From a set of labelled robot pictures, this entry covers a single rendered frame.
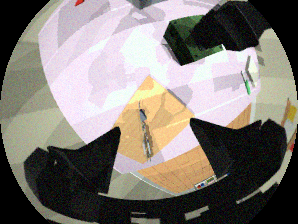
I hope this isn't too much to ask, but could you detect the light wooden board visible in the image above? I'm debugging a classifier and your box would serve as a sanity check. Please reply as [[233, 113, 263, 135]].
[[112, 76, 196, 164]]

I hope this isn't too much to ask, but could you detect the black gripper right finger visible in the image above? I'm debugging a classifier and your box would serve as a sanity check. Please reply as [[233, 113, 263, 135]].
[[189, 117, 262, 180]]

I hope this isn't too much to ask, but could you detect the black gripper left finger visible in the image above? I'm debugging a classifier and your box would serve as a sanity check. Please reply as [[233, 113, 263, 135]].
[[47, 127, 121, 194]]

